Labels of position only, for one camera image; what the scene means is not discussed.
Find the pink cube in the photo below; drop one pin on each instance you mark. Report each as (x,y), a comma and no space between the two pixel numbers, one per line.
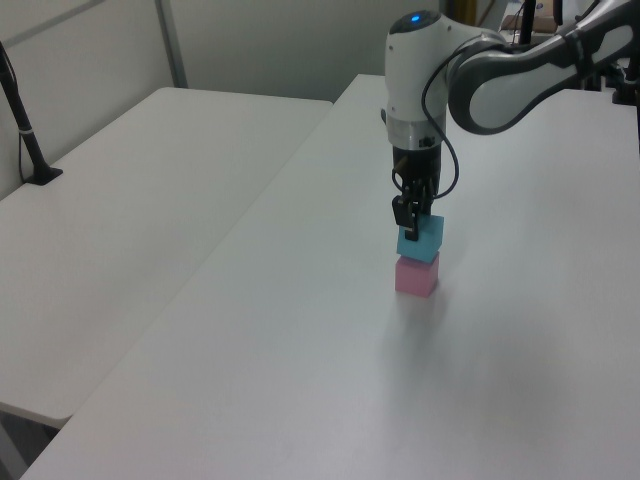
(415,277)

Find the yellow panel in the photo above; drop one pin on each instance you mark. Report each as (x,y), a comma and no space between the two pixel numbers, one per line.
(462,10)

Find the black camera stand pole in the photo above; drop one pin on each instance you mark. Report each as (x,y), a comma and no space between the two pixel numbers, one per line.
(22,130)

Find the brown cardboard box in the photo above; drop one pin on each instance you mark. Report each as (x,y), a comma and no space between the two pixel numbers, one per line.
(545,20)

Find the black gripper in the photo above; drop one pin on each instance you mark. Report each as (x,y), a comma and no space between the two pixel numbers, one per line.
(417,167)

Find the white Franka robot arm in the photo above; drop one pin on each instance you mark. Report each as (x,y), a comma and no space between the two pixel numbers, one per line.
(410,75)

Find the grey metal partition post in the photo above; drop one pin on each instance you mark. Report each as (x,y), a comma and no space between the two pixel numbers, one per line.
(172,45)

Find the white side table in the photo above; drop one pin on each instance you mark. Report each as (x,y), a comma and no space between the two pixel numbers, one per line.
(125,225)

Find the black monitor stand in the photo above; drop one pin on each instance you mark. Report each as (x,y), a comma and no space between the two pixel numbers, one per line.
(527,20)

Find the black clamp pole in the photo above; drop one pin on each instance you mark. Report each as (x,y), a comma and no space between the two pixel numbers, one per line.
(627,87)

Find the blue cube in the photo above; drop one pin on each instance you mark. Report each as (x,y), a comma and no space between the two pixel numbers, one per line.
(425,240)

